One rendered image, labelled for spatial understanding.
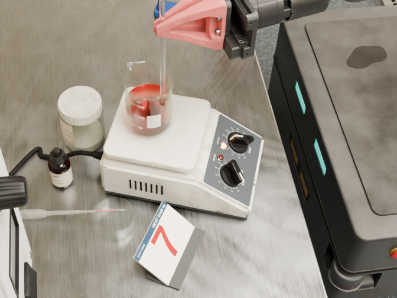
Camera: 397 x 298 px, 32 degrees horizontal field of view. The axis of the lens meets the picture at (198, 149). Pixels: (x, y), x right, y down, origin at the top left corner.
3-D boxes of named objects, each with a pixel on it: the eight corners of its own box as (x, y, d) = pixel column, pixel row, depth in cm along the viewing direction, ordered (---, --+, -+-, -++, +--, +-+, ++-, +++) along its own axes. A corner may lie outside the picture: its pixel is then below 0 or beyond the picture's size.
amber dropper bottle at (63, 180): (49, 174, 94) (42, 142, 89) (70, 169, 95) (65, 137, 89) (54, 191, 92) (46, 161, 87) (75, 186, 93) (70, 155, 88)
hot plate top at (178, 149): (212, 104, 93) (212, 100, 92) (194, 175, 85) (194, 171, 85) (126, 89, 94) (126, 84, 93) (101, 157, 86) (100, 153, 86)
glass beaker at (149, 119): (183, 119, 90) (185, 74, 83) (155, 151, 87) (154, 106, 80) (140, 96, 92) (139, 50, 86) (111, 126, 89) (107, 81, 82)
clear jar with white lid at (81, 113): (98, 117, 101) (94, 80, 94) (111, 148, 97) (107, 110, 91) (58, 129, 99) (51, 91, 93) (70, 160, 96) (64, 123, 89)
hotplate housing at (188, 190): (262, 148, 99) (269, 111, 92) (248, 224, 91) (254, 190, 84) (112, 120, 101) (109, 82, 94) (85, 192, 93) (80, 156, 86)
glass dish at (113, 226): (84, 223, 90) (83, 214, 88) (115, 198, 92) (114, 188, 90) (113, 249, 87) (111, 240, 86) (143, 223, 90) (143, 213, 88)
